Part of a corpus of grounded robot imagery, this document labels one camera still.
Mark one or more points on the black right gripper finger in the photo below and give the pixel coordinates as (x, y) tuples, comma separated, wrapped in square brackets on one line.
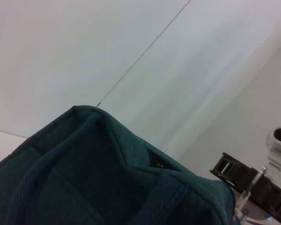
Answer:
[(236, 171), (274, 199)]

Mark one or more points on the dark teal insulated lunch bag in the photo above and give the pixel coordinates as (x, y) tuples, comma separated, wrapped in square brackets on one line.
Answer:
[(96, 178)]

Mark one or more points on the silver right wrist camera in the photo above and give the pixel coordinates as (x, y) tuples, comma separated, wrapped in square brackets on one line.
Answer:
[(278, 145)]

